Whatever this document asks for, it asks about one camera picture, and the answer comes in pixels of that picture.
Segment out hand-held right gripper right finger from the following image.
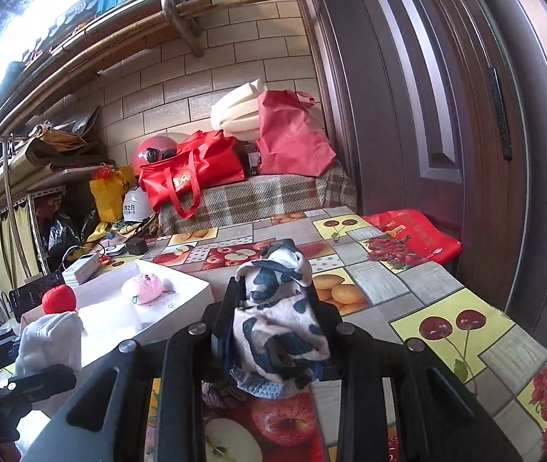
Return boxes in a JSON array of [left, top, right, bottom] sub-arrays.
[[302, 289, 506, 462]]

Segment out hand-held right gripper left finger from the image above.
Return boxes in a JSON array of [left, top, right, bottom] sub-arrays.
[[22, 276, 246, 462]]

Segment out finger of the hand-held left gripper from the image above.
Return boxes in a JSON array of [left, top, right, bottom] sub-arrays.
[[8, 365, 78, 403]]

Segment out white sock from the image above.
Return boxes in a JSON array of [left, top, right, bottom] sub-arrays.
[[15, 312, 84, 374]]

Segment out white cardboard box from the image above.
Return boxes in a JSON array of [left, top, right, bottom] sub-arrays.
[[20, 259, 213, 371]]

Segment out black and white patterned cloth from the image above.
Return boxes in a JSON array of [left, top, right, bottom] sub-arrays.
[[231, 239, 332, 390]]

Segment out red plush ball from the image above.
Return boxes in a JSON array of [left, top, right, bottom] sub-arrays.
[[42, 285, 78, 316]]

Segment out pink plush toy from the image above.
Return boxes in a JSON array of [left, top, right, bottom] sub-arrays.
[[122, 273, 169, 305]]

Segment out light blue mesh cloth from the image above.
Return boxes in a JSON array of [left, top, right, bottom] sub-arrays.
[[232, 367, 314, 401]]

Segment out red printed bag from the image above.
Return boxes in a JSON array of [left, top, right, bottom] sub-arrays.
[[362, 208, 463, 267]]

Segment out yellow curtain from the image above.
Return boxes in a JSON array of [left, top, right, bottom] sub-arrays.
[[0, 199, 41, 290]]

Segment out plaid covered bench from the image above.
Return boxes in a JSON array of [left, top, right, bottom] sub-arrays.
[[158, 161, 359, 238]]

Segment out black plastic bag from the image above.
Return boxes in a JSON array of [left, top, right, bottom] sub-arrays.
[[48, 209, 99, 257]]

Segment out white helmet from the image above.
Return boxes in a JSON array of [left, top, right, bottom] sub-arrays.
[[123, 187, 152, 225]]

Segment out yellow bag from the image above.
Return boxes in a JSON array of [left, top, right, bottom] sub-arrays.
[[89, 166, 135, 223]]

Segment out red helmet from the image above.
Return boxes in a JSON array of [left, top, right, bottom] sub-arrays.
[[134, 136, 181, 170]]

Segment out red nonwoven bag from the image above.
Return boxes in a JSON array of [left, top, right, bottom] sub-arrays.
[[255, 89, 338, 178]]

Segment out stack of white foam cushions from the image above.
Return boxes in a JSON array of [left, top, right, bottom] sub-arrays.
[[210, 77, 267, 144]]

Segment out brown bags on shelf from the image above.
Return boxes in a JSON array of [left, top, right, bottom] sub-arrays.
[[25, 106, 116, 170]]

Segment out brown panelled door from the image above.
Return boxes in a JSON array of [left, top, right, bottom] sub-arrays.
[[297, 0, 547, 347]]

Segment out bundle of bamboo poles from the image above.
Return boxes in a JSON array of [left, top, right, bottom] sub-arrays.
[[0, 0, 316, 145]]

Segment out red tote bag with handles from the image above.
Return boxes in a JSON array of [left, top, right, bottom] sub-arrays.
[[138, 130, 247, 220]]

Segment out black door handle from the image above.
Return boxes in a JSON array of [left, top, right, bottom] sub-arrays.
[[488, 66, 514, 162]]

